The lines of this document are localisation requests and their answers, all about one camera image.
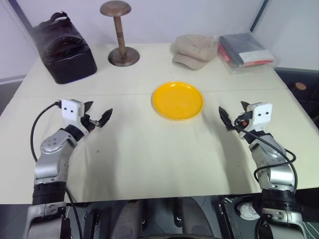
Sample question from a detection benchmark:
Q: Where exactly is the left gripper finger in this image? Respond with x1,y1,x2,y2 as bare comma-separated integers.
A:
83,101,94,116
97,108,114,128

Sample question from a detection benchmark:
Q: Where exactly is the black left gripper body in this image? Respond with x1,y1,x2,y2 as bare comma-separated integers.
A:
80,114,100,134

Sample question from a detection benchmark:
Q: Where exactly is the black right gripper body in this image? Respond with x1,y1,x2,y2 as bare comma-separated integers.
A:
232,111,254,133

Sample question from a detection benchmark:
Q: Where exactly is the yellow round plate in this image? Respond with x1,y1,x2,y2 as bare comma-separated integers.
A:
151,81,204,122

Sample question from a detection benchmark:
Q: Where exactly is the clear plastic box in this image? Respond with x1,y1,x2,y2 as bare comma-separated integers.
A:
217,32,282,76

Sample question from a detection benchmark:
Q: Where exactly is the black leather bag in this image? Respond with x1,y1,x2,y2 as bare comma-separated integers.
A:
31,10,98,85

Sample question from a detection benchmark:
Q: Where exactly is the cream tablecloth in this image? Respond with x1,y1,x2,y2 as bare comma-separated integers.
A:
0,42,319,205

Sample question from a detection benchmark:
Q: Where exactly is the beige flat cap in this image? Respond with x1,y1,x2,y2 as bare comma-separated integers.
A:
171,34,218,71

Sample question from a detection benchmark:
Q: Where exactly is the brown wooden hat stand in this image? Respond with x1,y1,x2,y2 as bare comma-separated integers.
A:
99,0,141,67

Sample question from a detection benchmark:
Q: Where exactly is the black box with white disc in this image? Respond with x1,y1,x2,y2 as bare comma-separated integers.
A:
218,195,265,239

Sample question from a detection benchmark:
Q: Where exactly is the dark grey rounded shape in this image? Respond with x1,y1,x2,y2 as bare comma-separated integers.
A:
119,199,147,239

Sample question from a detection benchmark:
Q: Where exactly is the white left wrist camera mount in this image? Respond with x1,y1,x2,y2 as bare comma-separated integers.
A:
60,99,86,125

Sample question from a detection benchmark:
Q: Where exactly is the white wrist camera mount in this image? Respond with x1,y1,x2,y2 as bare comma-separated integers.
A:
60,99,86,125
247,102,274,132

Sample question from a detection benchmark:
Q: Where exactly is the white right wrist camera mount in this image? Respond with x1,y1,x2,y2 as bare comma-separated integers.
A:
247,102,274,132

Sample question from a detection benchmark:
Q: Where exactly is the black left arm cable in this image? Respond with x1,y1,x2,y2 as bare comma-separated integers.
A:
30,100,63,163

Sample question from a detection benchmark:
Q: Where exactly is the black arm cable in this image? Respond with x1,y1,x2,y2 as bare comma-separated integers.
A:
30,100,63,163
235,124,299,194

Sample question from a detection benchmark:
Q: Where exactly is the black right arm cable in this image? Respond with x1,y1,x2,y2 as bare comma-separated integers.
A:
235,124,299,194

